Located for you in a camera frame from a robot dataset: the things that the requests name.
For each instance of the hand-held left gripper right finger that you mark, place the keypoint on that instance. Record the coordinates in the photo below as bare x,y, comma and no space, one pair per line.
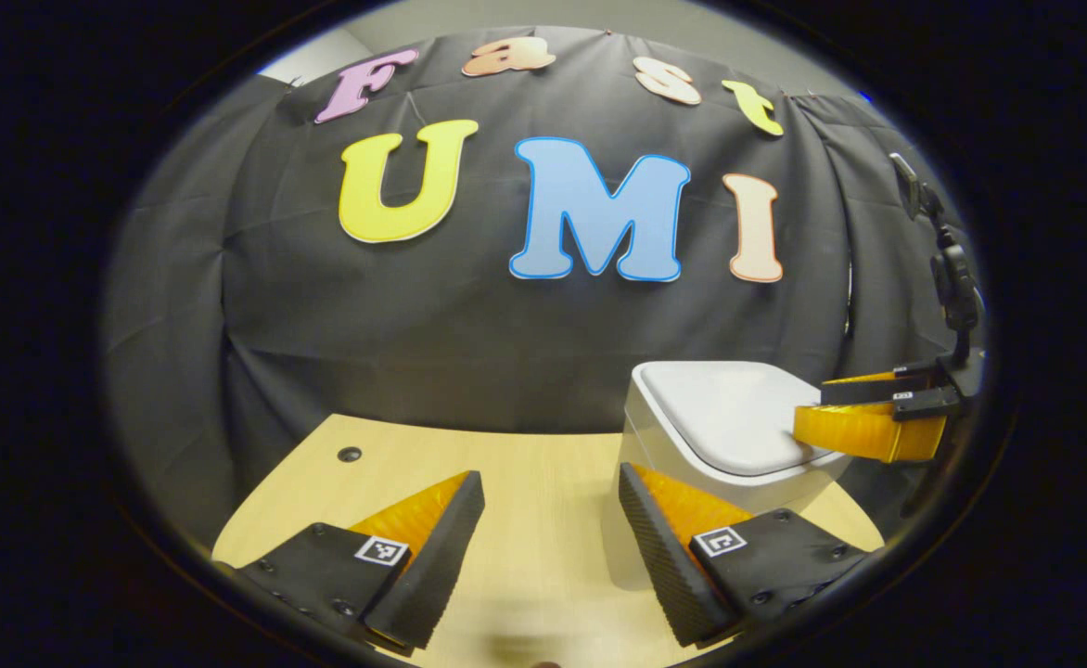
669,571

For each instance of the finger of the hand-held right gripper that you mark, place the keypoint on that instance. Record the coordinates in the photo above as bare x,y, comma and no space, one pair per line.
868,391
863,431

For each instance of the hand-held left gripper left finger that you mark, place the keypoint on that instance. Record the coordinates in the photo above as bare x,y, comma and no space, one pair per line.
432,571

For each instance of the white desktop garbage bin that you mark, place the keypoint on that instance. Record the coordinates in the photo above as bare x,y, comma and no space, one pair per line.
729,417

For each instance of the wooden desktop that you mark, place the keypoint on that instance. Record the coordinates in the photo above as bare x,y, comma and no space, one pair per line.
525,501

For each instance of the black backdrop cloth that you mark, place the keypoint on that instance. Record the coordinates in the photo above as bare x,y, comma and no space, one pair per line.
469,343

